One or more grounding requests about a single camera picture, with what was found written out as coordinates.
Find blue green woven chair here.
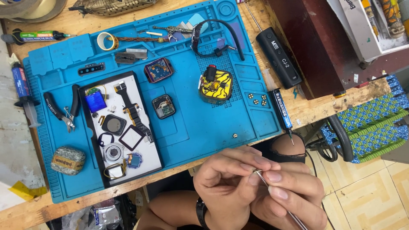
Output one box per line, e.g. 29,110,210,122
307,74,409,164

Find blue silicone repair mat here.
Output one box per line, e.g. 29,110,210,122
22,0,282,204

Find black and blue syringe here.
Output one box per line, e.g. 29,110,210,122
262,68,295,146

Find small blue battery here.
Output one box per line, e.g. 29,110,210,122
84,88,108,113

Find heap of plastic bags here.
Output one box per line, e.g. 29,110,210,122
60,197,129,230

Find silver razor blades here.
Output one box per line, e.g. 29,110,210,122
115,48,148,65

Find yellow black striped device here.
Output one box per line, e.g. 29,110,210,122
198,64,234,105

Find yellow tape piece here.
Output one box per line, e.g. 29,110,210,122
8,180,48,201

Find black wristwatch on wrist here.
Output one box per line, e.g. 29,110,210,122
196,197,211,230

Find white part with yellow ring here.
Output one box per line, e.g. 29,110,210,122
103,162,128,180

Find black square watch back cover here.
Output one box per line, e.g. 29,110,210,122
101,114,127,137

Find small yellow tape roll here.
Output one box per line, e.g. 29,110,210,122
96,31,119,52

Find white tray with black rim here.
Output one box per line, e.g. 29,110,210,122
78,70,164,188

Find black handled wire cutters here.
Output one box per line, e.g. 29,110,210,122
43,84,81,133

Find black camera lens bezel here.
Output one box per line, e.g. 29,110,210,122
77,62,106,77

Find black open smartwatch case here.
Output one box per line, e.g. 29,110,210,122
151,94,176,120

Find green flux syringe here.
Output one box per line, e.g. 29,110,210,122
1,28,77,45

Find steel wool ball with label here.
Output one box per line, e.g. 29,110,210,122
51,146,86,176

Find silver metal tweezers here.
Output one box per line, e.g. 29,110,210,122
253,169,309,230

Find person's right hand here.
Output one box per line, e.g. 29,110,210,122
250,163,328,230

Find dark brown wooden box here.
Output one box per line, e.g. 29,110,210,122
265,0,360,100

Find braided copper wick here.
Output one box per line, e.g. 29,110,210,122
107,36,167,43

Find black smartwatch with strap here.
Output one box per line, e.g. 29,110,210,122
190,19,245,61

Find round silver sensor disc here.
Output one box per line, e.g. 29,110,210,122
103,142,125,164

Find person's knee in black jeans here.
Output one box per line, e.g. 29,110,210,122
268,132,308,164

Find purple smartwatch case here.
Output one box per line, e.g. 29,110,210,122
144,57,175,84

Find black handheld electronic tool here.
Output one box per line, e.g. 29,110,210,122
238,0,303,90

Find blue glue syringe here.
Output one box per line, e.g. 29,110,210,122
9,52,42,128

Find woven wire net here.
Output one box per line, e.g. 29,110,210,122
68,0,159,17

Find light blue opening picks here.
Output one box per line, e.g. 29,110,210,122
179,13,209,34

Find thin black cable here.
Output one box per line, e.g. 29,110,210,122
305,149,337,230

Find purple square frame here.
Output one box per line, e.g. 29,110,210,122
118,124,146,151

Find patterned metal tool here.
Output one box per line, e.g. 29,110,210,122
152,25,194,42

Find black and gold flex cable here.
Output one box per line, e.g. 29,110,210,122
113,80,156,144

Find person's left hand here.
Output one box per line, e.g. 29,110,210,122
193,146,282,230

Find small blue square module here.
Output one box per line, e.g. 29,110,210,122
127,152,143,169

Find cluttered white shelf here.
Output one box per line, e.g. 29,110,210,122
327,0,409,63

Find dark ring gasket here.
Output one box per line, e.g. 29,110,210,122
97,132,115,148

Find large tape rolls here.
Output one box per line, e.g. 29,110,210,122
0,0,68,23

